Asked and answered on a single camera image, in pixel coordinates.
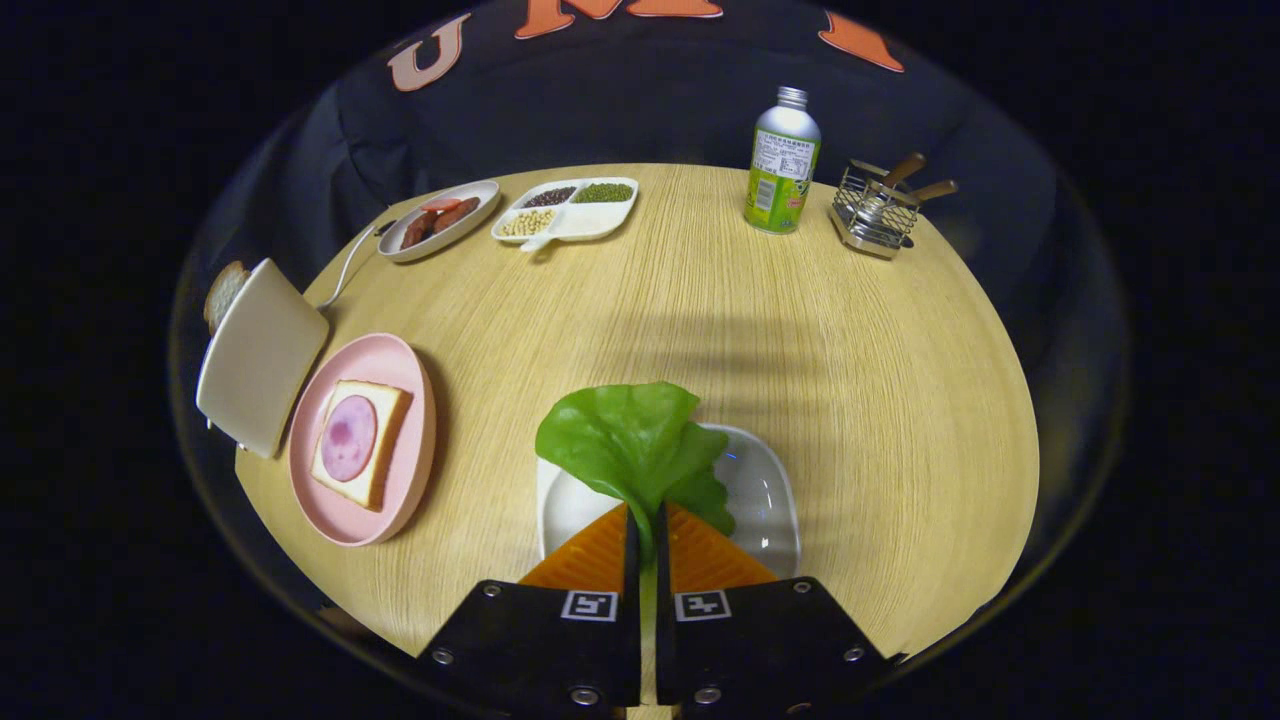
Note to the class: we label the pile of yellow soybeans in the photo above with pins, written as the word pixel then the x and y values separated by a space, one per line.
pixel 527 222

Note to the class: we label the silver bottle with green label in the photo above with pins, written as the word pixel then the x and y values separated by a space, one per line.
pixel 780 170

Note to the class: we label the grey round plate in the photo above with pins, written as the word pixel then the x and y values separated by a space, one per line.
pixel 485 200

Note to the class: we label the pile of green mung beans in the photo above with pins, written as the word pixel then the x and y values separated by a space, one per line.
pixel 603 193

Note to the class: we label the cream white toaster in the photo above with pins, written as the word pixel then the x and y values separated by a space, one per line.
pixel 260 360

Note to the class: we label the red sausage slice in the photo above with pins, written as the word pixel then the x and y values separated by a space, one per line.
pixel 440 204

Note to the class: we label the white square plate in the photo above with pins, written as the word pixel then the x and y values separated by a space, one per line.
pixel 760 500

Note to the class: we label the green lettuce leaf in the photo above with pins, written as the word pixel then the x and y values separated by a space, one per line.
pixel 625 440

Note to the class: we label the pile of dark red beans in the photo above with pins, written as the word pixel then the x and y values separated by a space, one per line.
pixel 550 197

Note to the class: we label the brown braised meat piece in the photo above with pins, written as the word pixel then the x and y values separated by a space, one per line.
pixel 417 231
pixel 457 216

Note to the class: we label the round-topped bread slice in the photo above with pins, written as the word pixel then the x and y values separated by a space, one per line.
pixel 222 295

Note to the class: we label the pink round plate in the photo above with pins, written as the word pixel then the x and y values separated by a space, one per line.
pixel 410 480

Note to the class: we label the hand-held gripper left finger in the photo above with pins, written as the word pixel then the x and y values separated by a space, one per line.
pixel 631 570

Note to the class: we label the square toast slice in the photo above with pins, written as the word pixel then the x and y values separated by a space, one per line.
pixel 390 410

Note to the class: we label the pink ham slice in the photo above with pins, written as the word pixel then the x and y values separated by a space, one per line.
pixel 348 438

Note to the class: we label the black backdrop cloth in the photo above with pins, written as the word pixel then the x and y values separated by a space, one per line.
pixel 650 100

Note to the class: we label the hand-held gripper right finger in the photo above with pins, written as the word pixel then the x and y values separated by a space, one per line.
pixel 661 580

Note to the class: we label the white divided dish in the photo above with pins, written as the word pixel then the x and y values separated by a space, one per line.
pixel 590 222

